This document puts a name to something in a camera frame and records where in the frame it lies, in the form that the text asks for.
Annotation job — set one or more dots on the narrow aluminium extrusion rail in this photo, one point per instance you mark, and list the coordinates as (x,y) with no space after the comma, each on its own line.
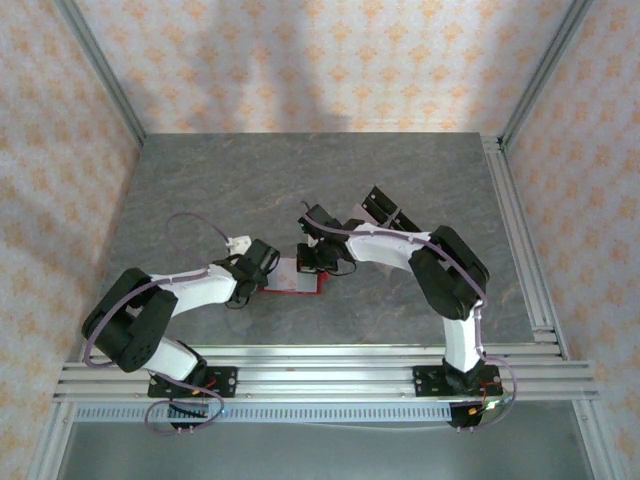
(325,352)

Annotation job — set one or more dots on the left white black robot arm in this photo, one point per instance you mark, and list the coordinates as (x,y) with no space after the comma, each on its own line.
(200,291)

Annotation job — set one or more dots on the aluminium frame post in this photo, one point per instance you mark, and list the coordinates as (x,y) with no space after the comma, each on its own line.
(547,70)
(100,70)

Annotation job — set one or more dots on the red card holder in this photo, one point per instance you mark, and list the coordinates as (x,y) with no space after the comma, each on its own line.
(307,285)

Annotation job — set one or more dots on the wide aluminium extrusion rail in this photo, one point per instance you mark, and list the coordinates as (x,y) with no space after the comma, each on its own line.
(325,382)

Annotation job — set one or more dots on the grey metal panel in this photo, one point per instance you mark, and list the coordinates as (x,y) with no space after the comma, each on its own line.
(325,455)

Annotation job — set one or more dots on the white VIP card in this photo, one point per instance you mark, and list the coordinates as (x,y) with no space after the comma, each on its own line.
(286,275)

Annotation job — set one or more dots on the aluminium frame leg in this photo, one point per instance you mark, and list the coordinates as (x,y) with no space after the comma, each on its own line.
(595,445)
(47,445)

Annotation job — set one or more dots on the aluminium side rail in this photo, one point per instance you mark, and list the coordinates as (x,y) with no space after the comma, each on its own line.
(515,225)

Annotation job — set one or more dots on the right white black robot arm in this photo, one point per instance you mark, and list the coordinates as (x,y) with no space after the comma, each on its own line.
(380,250)

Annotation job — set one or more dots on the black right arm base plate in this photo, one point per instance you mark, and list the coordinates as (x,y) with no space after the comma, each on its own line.
(425,382)

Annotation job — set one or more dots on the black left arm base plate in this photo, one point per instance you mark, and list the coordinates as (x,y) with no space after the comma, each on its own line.
(225,382)

